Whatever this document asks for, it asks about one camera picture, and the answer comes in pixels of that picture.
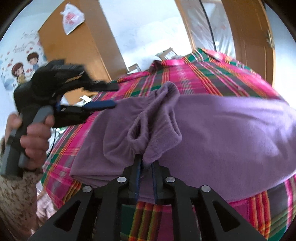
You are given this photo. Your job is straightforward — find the white open cardboard box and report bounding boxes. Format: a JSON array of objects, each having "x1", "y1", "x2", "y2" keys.
[{"x1": 127, "y1": 63, "x2": 141, "y2": 74}]

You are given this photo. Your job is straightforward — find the wooden door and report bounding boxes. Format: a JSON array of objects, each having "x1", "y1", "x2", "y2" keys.
[{"x1": 222, "y1": 0, "x2": 275, "y2": 84}]

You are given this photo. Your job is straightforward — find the wooden wardrobe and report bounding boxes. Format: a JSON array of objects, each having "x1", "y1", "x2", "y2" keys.
[{"x1": 38, "y1": 0, "x2": 129, "y2": 105}]

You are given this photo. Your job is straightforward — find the brown cardboard box with label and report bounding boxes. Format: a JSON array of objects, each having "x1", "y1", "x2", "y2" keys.
[{"x1": 156, "y1": 48, "x2": 177, "y2": 60}]

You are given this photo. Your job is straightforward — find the black vertical pole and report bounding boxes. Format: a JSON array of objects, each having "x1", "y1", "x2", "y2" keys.
[{"x1": 199, "y1": 0, "x2": 217, "y2": 51}]

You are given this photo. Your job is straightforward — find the person left hand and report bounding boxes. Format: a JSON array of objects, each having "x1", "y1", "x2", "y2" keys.
[{"x1": 4, "y1": 113, "x2": 55, "y2": 171}]

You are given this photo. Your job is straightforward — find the purple fleece pants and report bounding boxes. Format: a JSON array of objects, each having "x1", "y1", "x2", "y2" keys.
[{"x1": 70, "y1": 82, "x2": 295, "y2": 202}]

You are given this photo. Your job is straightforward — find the children cartoon wall sticker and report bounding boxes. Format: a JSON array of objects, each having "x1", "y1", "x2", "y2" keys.
[{"x1": 1, "y1": 31, "x2": 47, "y2": 92}]

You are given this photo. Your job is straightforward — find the white plastic bag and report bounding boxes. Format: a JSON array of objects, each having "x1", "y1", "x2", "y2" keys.
[{"x1": 60, "y1": 3, "x2": 85, "y2": 35}]

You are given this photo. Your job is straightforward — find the floral sleeve left forearm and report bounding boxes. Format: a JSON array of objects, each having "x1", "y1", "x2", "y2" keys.
[{"x1": 0, "y1": 136, "x2": 45, "y2": 235}]

